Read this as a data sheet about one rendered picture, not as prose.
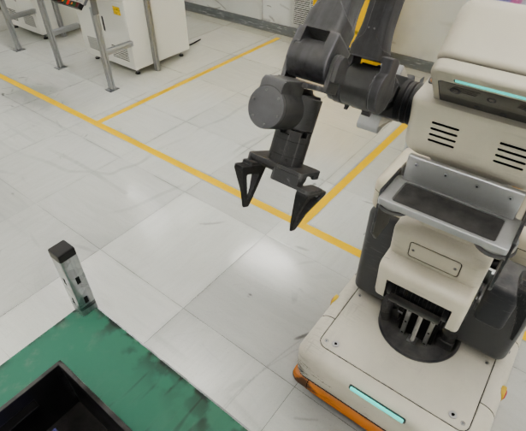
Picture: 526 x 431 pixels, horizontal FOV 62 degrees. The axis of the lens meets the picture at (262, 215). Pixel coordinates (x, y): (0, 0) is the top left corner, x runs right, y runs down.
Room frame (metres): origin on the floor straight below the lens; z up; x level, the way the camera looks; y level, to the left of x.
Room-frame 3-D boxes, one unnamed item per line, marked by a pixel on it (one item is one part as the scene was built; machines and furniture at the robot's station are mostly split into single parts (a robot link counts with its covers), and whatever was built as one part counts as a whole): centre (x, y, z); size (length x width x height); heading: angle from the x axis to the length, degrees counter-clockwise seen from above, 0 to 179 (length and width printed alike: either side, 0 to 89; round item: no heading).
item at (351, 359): (0.90, -0.55, 0.16); 0.67 x 0.64 x 0.25; 143
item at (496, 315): (0.73, -0.50, 0.68); 0.28 x 0.27 x 0.25; 53
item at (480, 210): (0.67, -0.38, 0.99); 0.28 x 0.16 x 0.22; 53
